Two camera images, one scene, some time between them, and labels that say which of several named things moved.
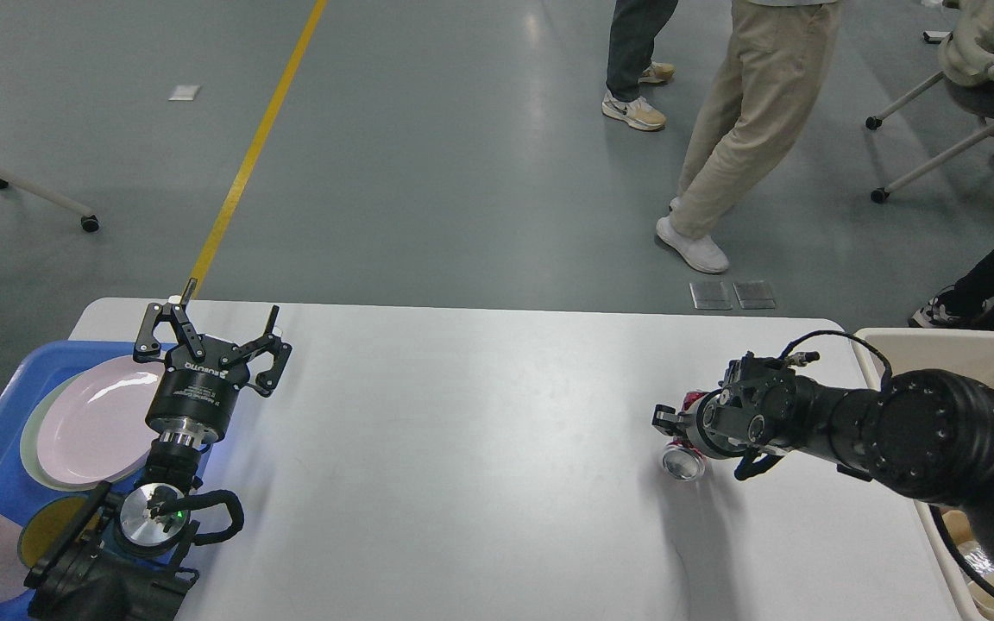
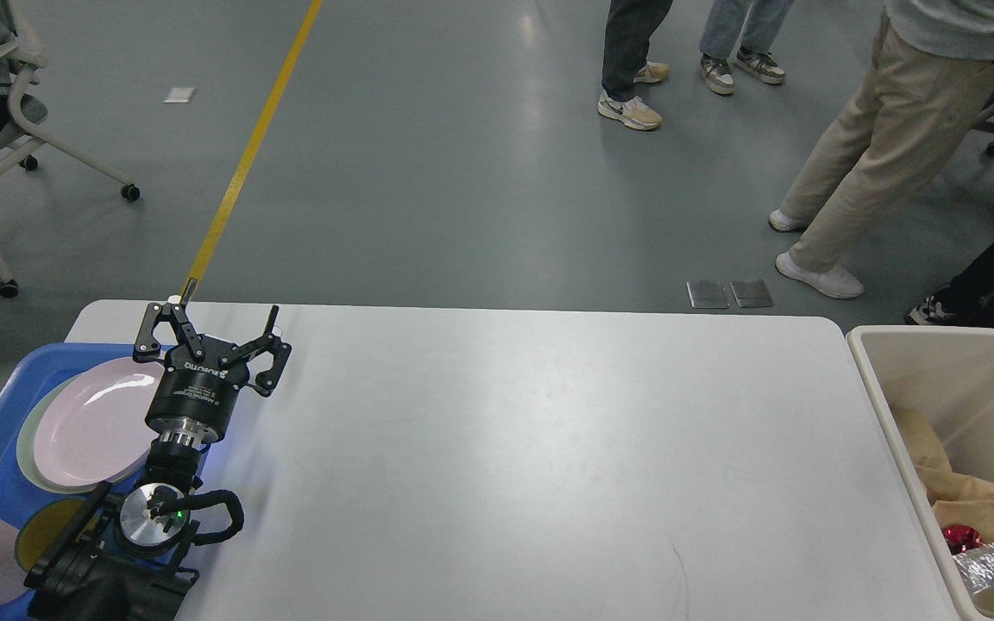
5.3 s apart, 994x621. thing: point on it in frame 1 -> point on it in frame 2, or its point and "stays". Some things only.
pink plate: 95,429 stays
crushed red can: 683,460 -> 960,538
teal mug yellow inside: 42,523 stays
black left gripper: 192,397 stays
